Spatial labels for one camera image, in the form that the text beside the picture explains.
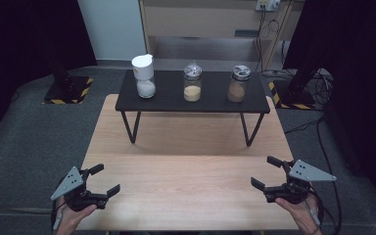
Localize wooden cabinet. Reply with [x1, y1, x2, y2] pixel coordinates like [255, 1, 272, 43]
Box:
[138, 0, 297, 71]

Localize left hand-held gripper cable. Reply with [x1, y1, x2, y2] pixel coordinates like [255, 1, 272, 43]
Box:
[50, 177, 70, 235]

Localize bundle of black cables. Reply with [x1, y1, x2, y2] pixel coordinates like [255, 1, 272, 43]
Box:
[307, 69, 335, 106]

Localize black curtain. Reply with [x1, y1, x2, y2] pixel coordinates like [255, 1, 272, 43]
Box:
[0, 0, 98, 148]
[283, 0, 376, 212]

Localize person's right hand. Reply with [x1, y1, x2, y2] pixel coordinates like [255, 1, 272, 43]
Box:
[274, 190, 324, 235]

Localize black shelf with metal legs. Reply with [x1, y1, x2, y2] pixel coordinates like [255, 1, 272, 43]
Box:
[115, 69, 271, 147]

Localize white panel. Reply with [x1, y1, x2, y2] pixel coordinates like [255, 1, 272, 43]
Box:
[76, 0, 148, 62]

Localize right hand-held gripper cable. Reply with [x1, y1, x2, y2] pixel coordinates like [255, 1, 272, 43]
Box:
[307, 187, 339, 235]

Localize person's left hand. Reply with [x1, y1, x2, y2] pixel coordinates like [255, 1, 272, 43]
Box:
[53, 195, 98, 235]

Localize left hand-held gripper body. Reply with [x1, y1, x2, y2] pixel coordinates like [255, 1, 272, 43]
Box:
[50, 165, 110, 212]

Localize silver-lidded jar of brown powder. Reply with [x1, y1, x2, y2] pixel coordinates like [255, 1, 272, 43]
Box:
[226, 65, 253, 104]

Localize silver-lidded jar of yellow powder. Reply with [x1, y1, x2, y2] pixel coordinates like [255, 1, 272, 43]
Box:
[182, 62, 204, 103]

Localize black cables on cabinet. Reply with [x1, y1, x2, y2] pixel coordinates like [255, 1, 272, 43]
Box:
[255, 6, 282, 73]

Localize white power strip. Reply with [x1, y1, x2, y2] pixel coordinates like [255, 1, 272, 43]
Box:
[255, 0, 281, 13]

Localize stand base with striped tape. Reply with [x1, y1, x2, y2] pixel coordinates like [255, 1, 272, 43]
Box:
[267, 79, 317, 111]
[42, 75, 95, 106]

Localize white-lidded jar of white powder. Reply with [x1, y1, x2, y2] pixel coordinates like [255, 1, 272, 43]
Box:
[130, 53, 157, 99]

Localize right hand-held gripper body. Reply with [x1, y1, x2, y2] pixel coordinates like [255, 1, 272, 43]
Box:
[263, 159, 338, 206]

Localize hand-held gripper cable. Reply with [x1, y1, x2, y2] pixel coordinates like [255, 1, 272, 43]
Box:
[307, 187, 339, 235]
[50, 177, 70, 235]

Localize black floor cable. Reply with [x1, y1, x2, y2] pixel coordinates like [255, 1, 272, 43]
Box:
[283, 116, 345, 235]

